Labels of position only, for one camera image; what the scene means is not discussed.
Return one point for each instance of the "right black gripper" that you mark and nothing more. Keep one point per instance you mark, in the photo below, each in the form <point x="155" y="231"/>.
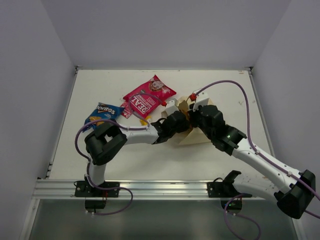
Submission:
<point x="193" y="113"/>

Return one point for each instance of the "brown paper bag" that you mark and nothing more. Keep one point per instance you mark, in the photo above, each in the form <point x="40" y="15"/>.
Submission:
<point x="191" y="136"/>

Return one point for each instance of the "large red snack bag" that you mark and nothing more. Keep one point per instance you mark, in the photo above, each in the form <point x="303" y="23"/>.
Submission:
<point x="145" y="98"/>

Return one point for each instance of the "yellow snack packet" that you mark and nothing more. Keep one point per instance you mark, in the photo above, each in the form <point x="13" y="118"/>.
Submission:
<point x="145" y="121"/>

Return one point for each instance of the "small pink snack packet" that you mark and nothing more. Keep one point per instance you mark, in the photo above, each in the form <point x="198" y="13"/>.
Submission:
<point x="126" y="110"/>

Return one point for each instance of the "blue white snack bag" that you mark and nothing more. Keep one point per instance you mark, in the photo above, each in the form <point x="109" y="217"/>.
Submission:
<point x="104" y="111"/>

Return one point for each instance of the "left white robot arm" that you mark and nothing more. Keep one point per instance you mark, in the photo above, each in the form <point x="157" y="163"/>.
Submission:
<point x="103" y="144"/>

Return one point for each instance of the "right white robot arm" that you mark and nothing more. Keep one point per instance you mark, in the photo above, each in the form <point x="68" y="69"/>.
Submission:
<point x="294" y="189"/>

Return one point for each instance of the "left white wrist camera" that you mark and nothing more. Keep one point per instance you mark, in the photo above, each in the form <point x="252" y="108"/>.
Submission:
<point x="170" y="108"/>

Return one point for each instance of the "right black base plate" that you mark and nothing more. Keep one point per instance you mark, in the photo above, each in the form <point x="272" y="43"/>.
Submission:
<point x="220" y="189"/>

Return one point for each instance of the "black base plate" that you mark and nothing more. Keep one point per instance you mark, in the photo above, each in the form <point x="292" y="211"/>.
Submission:
<point x="220" y="189"/>
<point x="84" y="190"/>

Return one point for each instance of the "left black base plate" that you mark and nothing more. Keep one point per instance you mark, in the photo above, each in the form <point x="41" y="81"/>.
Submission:
<point x="84" y="190"/>

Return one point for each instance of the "aluminium mounting rail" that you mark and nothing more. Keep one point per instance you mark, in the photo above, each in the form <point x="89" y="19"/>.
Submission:
<point x="167" y="190"/>

